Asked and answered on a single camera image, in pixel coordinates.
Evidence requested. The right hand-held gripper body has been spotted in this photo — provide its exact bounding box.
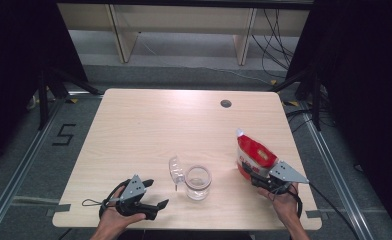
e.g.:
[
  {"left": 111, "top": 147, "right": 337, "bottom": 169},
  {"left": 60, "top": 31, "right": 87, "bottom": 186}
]
[{"left": 259, "top": 160, "right": 310, "bottom": 195}]

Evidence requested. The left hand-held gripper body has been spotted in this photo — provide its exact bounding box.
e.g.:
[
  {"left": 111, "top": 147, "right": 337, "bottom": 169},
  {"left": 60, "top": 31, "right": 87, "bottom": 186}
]
[{"left": 114, "top": 174, "right": 159, "bottom": 221}]

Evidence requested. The red and white bag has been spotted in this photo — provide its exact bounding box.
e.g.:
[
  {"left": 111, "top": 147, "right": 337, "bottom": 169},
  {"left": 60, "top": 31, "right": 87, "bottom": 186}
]
[{"left": 236, "top": 128, "right": 279, "bottom": 181}]

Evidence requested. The clear pitcher with beige handle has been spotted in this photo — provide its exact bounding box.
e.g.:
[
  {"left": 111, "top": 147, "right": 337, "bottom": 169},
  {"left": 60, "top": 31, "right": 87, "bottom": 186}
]
[{"left": 168, "top": 155, "right": 187, "bottom": 192}]

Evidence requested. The clear glass jar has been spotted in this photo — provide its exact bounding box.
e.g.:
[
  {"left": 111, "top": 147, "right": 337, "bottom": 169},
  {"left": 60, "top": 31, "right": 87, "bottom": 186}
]
[{"left": 184, "top": 164, "right": 213, "bottom": 201}]

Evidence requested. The person's right hand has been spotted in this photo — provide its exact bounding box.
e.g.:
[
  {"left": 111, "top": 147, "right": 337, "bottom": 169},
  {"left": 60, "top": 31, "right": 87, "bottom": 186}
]
[{"left": 256, "top": 182, "right": 301, "bottom": 221}]

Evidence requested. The person's left hand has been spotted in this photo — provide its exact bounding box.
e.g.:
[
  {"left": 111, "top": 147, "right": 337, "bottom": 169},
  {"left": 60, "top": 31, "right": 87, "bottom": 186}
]
[{"left": 98, "top": 185, "right": 147, "bottom": 235}]

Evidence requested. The black metal stand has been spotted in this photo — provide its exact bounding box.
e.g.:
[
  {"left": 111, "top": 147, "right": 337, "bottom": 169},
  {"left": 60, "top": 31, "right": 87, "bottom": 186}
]
[
  {"left": 270, "top": 66, "right": 322, "bottom": 132},
  {"left": 37, "top": 68, "right": 102, "bottom": 131}
]

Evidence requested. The black curtain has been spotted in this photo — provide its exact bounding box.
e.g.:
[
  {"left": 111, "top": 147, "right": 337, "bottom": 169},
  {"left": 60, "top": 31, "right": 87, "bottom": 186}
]
[
  {"left": 285, "top": 0, "right": 392, "bottom": 231},
  {"left": 0, "top": 0, "right": 88, "bottom": 168}
]

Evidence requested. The pale wooden shelf unit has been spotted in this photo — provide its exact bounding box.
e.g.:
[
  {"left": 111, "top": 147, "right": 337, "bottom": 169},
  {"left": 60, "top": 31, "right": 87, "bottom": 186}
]
[{"left": 57, "top": 3, "right": 310, "bottom": 66}]

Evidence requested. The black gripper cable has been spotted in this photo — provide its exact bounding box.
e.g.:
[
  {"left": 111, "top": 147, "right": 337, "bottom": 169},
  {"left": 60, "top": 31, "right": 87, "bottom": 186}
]
[
  {"left": 98, "top": 179, "right": 132, "bottom": 219},
  {"left": 292, "top": 182, "right": 363, "bottom": 240}
]

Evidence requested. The thin black cord loop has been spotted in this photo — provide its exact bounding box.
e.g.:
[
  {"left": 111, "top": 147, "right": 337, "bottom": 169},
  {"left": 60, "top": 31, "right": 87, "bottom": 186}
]
[{"left": 81, "top": 198, "right": 118, "bottom": 207}]

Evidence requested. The metal floor rail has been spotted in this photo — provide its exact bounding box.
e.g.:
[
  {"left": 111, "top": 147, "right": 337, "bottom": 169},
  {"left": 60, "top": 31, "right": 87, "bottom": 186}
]
[
  {"left": 0, "top": 99, "right": 65, "bottom": 234},
  {"left": 298, "top": 103, "right": 375, "bottom": 240}
]

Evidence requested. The black floor cable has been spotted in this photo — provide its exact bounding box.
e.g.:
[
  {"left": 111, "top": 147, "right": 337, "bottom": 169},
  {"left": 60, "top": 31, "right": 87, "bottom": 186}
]
[{"left": 285, "top": 108, "right": 335, "bottom": 134}]

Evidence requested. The bundle of black cables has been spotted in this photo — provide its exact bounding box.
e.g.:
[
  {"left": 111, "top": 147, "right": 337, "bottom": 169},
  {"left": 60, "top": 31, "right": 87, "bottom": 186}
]
[{"left": 250, "top": 9, "right": 297, "bottom": 80}]

